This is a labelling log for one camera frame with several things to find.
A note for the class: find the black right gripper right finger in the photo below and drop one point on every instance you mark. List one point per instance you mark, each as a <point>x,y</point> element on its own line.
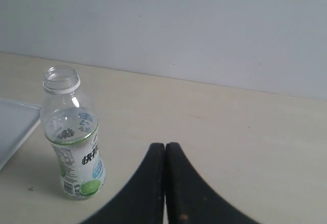
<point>189,199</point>

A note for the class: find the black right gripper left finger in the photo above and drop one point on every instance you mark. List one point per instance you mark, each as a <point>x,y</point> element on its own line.
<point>141,200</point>

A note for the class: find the clear plastic drink bottle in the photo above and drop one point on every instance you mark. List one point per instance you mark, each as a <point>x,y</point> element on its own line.
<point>71,126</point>

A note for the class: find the white rectangular plastic tray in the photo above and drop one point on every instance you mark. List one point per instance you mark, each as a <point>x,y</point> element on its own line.
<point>18,121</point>

